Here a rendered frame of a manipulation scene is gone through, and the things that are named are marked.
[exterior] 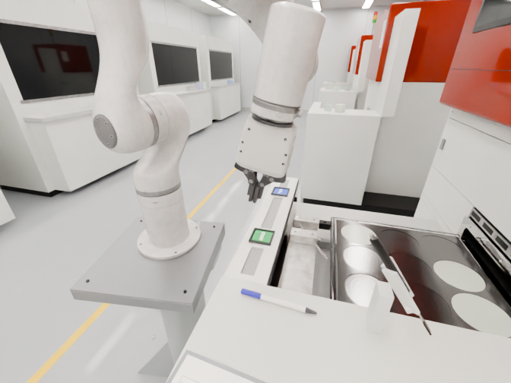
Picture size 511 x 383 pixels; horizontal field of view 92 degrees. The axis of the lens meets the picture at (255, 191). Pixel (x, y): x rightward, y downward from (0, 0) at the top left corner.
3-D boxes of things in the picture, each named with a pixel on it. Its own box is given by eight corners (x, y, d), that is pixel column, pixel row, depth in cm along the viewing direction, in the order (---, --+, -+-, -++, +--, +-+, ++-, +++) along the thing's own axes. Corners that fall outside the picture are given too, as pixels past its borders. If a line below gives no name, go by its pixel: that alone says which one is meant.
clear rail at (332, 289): (334, 219, 83) (334, 216, 82) (335, 318, 50) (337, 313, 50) (330, 219, 83) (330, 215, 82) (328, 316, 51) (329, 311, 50)
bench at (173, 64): (214, 126, 619) (207, 32, 528) (176, 147, 464) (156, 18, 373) (176, 124, 644) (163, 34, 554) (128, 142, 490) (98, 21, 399)
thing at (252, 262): (296, 208, 102) (298, 178, 96) (265, 331, 55) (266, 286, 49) (274, 205, 105) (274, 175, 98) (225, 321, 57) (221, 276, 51)
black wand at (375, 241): (366, 238, 33) (376, 235, 33) (366, 232, 35) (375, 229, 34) (426, 336, 38) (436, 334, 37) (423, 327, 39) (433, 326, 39)
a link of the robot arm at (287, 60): (265, 92, 47) (245, 96, 40) (282, 9, 41) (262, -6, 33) (306, 103, 45) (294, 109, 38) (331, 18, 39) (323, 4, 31)
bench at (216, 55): (242, 112, 808) (240, 41, 717) (220, 123, 653) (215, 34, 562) (211, 111, 833) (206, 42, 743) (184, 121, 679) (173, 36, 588)
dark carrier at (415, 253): (457, 238, 73) (458, 236, 73) (542, 355, 43) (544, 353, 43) (335, 220, 81) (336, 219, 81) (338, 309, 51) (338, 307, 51)
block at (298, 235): (316, 238, 75) (318, 231, 73) (315, 246, 72) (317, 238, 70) (290, 235, 77) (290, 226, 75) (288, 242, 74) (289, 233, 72)
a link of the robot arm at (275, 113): (305, 104, 45) (300, 120, 47) (260, 92, 46) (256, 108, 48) (300, 111, 38) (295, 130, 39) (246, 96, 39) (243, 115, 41)
